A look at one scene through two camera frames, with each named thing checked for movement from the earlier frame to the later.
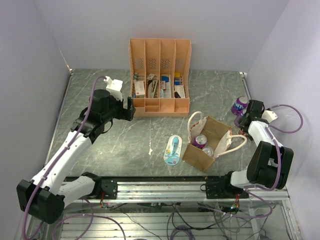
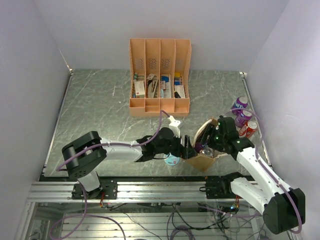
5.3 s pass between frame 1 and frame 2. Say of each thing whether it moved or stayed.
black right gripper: moved
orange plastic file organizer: stayed
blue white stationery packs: stayed
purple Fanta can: stayed
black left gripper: moved
